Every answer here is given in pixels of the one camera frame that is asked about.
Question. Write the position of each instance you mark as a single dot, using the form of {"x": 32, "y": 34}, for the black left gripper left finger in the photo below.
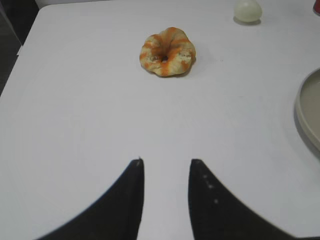
{"x": 116, "y": 215}

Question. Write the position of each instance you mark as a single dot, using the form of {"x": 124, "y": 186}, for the pale white egg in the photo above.
{"x": 247, "y": 11}

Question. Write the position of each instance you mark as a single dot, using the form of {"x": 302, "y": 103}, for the beige round plate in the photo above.
{"x": 307, "y": 112}

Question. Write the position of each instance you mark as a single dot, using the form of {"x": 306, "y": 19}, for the red soda can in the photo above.
{"x": 316, "y": 7}

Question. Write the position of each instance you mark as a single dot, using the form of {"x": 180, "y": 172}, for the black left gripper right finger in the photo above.
{"x": 216, "y": 214}

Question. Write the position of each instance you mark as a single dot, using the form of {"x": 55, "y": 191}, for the orange striped bagel bread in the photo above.
{"x": 168, "y": 53}

